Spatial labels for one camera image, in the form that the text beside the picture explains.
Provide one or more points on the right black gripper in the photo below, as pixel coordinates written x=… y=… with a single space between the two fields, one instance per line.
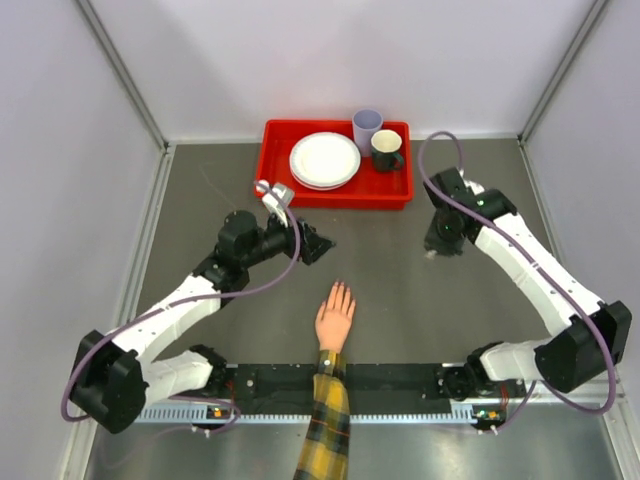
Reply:
x=434 y=242

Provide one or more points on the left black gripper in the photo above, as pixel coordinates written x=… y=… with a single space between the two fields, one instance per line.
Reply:
x=312 y=245

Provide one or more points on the glitter nail polish bottle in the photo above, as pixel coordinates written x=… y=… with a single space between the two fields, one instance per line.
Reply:
x=431 y=254

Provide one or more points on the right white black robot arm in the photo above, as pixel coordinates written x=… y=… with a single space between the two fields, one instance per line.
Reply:
x=587 y=336

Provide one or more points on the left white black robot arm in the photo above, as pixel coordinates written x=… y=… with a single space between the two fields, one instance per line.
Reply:
x=116 y=376

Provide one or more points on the yellow plaid sleeve forearm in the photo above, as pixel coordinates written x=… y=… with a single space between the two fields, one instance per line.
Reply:
x=325 y=450

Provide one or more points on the mannequin hand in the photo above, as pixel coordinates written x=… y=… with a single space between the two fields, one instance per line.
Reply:
x=334 y=318

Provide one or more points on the red plastic tray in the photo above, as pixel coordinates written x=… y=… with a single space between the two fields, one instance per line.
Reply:
x=368 y=190

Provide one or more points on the lower white plate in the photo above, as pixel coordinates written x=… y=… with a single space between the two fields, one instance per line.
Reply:
x=319 y=186

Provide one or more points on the white plate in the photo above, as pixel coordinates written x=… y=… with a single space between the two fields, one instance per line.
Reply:
x=319 y=186
x=324 y=157

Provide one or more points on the upper white plate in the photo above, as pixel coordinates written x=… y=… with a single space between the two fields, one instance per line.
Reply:
x=324 y=157

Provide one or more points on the dark green mug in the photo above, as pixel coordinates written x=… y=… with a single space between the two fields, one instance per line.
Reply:
x=385 y=151

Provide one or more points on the lavender plastic cup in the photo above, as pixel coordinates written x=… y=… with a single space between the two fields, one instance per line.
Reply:
x=365 y=123

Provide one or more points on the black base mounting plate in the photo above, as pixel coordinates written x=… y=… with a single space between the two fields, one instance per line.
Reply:
x=369 y=389

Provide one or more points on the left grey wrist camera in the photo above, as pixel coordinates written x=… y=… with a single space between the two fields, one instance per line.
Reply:
x=276 y=198

